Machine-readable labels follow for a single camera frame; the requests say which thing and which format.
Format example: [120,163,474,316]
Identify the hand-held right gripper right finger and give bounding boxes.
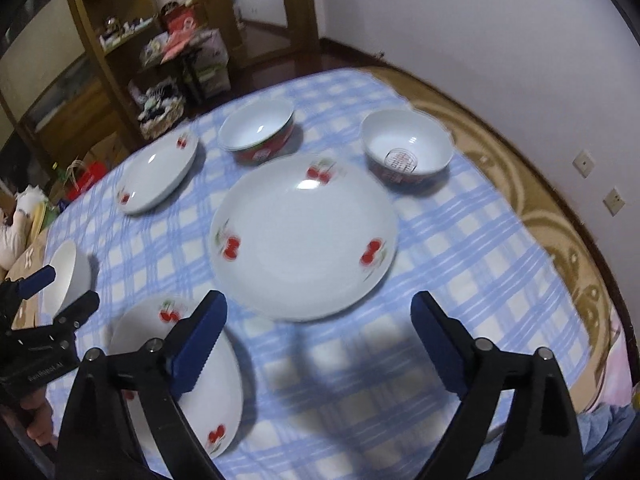
[410,291,586,480]

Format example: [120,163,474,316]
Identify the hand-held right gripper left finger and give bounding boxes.
[54,290,228,480]

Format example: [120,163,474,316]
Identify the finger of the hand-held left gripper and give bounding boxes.
[0,266,57,311]
[10,290,101,341]

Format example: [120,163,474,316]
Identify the plain white bowl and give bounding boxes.
[40,240,92,318]

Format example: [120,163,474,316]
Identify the small white cherry plate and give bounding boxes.
[109,296,245,458]
[115,127,199,215]

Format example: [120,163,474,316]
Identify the large white cherry plate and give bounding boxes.
[209,154,399,322]

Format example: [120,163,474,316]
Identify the white bowl with red seal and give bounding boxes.
[361,109,455,187]

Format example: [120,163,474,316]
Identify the red patterned bowl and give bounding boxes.
[217,96,296,167]

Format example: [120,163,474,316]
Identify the person's left hand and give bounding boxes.
[0,391,58,450]

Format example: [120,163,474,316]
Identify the white stuffed toy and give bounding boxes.
[0,185,47,273]

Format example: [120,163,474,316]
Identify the blue plaid blanket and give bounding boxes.
[47,69,593,480]

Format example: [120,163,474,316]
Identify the red paper bag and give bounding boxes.
[65,160,108,202]

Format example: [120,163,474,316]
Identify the brown cardboard box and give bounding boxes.
[82,132,132,171]

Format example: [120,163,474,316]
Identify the pink bed sheet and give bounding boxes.
[607,310,640,411]

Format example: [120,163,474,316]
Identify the light blue cloth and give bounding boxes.
[577,404,637,480]

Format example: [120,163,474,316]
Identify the wooden shelf unit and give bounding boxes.
[0,0,168,171]

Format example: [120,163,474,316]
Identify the wicker basket with clothes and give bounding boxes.
[129,77,187,141]

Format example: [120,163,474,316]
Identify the black tripod stand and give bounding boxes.
[180,42,203,106]

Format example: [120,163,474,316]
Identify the stack of printed boxes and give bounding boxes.
[142,2,232,102]

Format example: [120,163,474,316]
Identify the wooden door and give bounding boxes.
[192,0,242,70]

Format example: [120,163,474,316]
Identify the white wall socket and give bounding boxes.
[602,187,627,217]
[572,150,595,178]

